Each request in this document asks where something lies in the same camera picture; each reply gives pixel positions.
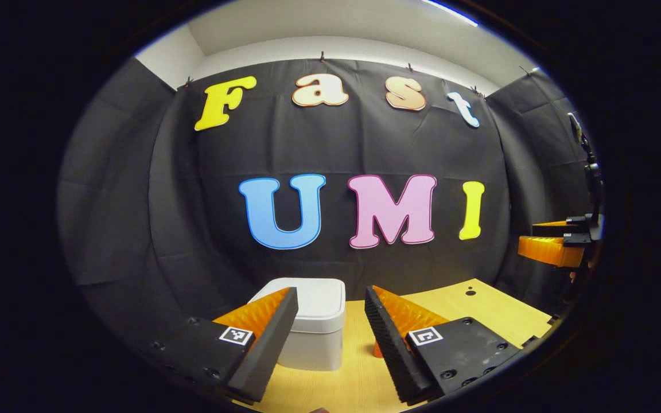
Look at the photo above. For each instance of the wooden desktop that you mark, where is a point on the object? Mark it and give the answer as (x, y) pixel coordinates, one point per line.
(479, 310)

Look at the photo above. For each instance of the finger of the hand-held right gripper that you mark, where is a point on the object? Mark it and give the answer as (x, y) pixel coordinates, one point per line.
(548, 251)
(560, 228)

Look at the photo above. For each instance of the red pop can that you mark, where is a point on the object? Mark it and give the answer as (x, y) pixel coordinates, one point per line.
(377, 350)

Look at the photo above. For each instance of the black backdrop cloth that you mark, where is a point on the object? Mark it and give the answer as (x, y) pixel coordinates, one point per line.
(250, 155)

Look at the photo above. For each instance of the white desktop garbage bin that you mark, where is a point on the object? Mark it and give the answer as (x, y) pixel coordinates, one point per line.
(319, 321)

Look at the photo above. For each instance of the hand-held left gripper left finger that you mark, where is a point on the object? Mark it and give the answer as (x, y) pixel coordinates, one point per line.
(267, 350)

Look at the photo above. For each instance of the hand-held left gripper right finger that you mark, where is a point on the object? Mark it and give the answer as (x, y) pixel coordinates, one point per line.
(393, 355)

